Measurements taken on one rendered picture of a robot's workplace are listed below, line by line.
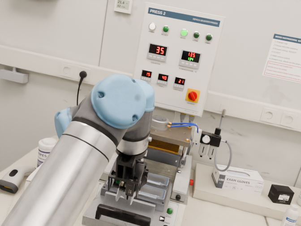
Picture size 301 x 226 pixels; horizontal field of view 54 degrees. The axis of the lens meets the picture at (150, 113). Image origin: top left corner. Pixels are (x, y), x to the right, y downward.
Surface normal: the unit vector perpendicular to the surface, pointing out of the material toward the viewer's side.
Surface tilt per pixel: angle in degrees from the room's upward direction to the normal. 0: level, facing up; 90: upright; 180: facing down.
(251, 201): 0
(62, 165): 47
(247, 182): 87
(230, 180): 87
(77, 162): 54
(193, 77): 90
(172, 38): 90
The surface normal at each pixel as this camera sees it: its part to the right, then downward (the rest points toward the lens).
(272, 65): -0.17, 0.26
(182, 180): 0.02, -0.55
